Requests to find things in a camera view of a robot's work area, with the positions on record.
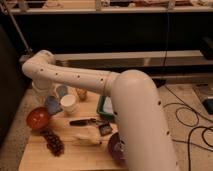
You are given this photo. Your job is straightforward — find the bunch of dark grapes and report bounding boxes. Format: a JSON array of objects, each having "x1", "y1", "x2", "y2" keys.
[{"x1": 41, "y1": 130, "x2": 64, "y2": 156}]

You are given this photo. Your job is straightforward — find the white cloth in tray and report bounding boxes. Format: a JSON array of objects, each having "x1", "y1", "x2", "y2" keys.
[{"x1": 103, "y1": 97, "x2": 113, "y2": 114}]

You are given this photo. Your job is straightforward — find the small dark box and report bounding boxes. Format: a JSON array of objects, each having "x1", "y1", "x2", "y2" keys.
[{"x1": 99, "y1": 123, "x2": 112, "y2": 136}]

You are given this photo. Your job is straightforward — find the green plastic tray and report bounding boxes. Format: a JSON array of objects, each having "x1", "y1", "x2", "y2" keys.
[{"x1": 97, "y1": 96, "x2": 114, "y2": 121}]

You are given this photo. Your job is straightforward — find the wooden cutting board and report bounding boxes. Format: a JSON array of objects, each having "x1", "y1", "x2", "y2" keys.
[{"x1": 18, "y1": 92, "x2": 128, "y2": 171}]

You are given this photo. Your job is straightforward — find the black handled knife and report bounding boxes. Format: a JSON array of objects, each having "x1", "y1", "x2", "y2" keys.
[{"x1": 69, "y1": 118, "x2": 98, "y2": 126}]

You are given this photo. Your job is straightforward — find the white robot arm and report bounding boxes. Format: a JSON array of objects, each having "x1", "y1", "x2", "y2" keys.
[{"x1": 22, "y1": 50, "x2": 180, "y2": 171}]

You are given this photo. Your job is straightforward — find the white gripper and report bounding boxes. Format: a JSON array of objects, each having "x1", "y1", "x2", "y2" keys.
[{"x1": 32, "y1": 79, "x2": 54, "y2": 104}]

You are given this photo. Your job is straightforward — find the orange fruit toy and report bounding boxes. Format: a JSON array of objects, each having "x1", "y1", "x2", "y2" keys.
[{"x1": 76, "y1": 88, "x2": 87, "y2": 101}]

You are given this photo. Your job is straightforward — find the white paper cup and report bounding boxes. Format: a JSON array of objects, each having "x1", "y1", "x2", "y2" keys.
[{"x1": 60, "y1": 95, "x2": 77, "y2": 114}]

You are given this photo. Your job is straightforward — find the purple bowl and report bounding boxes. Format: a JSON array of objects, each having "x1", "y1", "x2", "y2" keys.
[{"x1": 107, "y1": 133, "x2": 125, "y2": 165}]

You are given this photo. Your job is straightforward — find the red bowl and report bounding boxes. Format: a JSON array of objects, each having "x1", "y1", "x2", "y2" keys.
[{"x1": 26, "y1": 107, "x2": 50, "y2": 130}]

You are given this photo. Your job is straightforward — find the blue sponge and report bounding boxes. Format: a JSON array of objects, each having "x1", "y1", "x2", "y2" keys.
[{"x1": 44, "y1": 96, "x2": 62, "y2": 115}]

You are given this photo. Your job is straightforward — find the black floor cables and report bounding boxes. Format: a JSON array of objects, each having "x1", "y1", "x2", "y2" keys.
[{"x1": 163, "y1": 84, "x2": 213, "y2": 171}]

